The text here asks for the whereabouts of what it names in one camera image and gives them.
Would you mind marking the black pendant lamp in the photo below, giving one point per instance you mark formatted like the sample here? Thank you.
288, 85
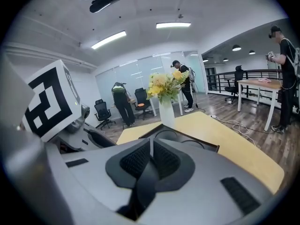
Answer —
205, 60
236, 47
225, 59
252, 52

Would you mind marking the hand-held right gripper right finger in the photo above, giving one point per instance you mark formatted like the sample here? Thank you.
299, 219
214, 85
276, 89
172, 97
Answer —
171, 165

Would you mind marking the green backpack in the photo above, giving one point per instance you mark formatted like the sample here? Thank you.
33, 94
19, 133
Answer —
117, 89

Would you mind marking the black metal railing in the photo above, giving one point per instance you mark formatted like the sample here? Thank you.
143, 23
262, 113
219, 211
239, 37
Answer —
255, 72

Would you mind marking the white vase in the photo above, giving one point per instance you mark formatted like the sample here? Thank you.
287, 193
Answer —
167, 114

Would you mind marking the long ceiling strip light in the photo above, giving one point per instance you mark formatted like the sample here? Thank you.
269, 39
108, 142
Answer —
173, 25
109, 39

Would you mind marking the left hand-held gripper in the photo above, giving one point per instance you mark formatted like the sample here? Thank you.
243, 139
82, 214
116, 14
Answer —
49, 97

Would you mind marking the black office chair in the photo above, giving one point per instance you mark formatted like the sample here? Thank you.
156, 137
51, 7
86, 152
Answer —
143, 97
103, 114
236, 81

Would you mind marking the pink item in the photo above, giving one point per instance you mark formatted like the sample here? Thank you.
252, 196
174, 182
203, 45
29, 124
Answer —
264, 80

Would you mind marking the white-legged wooden table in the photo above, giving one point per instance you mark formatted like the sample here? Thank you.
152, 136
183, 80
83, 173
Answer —
257, 84

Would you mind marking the yellow flower bouquet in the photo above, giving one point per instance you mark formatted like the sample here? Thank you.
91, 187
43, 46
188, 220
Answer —
164, 85

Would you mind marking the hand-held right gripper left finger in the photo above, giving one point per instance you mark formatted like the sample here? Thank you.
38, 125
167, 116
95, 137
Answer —
131, 163

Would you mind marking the white power strip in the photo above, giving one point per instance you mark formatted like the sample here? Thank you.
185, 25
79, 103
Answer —
213, 116

